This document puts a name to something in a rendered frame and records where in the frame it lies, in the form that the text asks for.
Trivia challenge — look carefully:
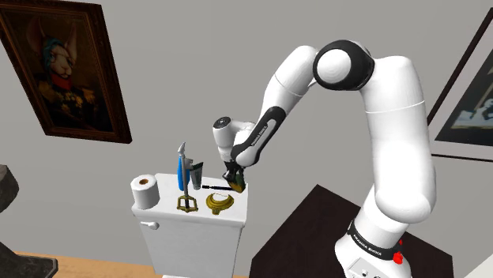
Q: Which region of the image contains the green and yellow object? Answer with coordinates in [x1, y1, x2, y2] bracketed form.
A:
[229, 170, 247, 193]

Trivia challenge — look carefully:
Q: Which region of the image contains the gold round ornament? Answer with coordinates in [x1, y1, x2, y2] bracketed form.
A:
[205, 192, 235, 216]

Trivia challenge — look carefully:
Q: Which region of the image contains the grey tube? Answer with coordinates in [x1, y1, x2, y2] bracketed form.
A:
[190, 161, 205, 191]

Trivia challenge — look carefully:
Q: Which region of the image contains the white toilet paper roll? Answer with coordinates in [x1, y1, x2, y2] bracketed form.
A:
[130, 174, 161, 210]

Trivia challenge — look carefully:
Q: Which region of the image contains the dark robot stand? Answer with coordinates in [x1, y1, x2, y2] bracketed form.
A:
[249, 183, 455, 278]

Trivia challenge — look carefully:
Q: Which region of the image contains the framed cat portrait picture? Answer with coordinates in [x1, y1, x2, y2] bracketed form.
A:
[0, 0, 133, 145]

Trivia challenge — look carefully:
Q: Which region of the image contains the dark grey stone furniture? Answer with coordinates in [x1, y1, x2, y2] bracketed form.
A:
[0, 164, 59, 278]

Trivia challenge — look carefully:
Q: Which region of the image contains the silver key sword gold handle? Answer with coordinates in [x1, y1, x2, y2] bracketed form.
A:
[176, 141, 200, 214]

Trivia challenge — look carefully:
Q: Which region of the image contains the black framed wall picture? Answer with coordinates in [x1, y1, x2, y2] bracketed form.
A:
[426, 7, 493, 163]

